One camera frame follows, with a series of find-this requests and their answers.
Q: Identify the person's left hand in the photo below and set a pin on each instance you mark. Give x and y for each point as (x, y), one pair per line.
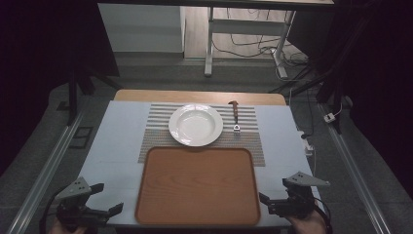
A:
(66, 228)

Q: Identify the white round plate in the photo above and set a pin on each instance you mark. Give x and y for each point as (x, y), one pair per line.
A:
(195, 124)

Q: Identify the person's right hand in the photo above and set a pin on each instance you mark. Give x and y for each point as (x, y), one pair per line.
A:
(308, 224)

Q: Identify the aluminium rail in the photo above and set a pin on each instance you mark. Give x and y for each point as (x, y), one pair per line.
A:
(354, 175)
(42, 175)

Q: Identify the black metal stand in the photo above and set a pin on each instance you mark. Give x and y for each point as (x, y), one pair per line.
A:
(328, 84)

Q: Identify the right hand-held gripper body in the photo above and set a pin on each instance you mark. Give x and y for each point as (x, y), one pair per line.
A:
(300, 198)

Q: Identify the brown wooden tray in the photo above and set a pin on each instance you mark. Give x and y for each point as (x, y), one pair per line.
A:
(198, 187)

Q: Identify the white desk frame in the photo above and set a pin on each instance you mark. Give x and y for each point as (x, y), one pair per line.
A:
(246, 27)

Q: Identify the white plug adapter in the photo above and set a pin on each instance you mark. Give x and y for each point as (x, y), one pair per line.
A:
(329, 117)

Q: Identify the pale table cover sheet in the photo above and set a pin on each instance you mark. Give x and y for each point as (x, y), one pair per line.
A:
(113, 143)

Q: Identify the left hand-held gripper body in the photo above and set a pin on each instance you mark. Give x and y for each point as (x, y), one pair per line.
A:
(76, 203)

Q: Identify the striped woven placemat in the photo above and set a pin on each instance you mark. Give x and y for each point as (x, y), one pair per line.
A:
(242, 146)

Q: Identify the white power strip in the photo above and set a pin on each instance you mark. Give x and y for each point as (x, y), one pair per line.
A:
(308, 146)

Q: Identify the dark floor socket plate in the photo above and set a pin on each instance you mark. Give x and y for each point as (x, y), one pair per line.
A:
(81, 137)

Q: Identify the black tripod stand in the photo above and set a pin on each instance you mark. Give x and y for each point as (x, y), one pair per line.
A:
(73, 97)

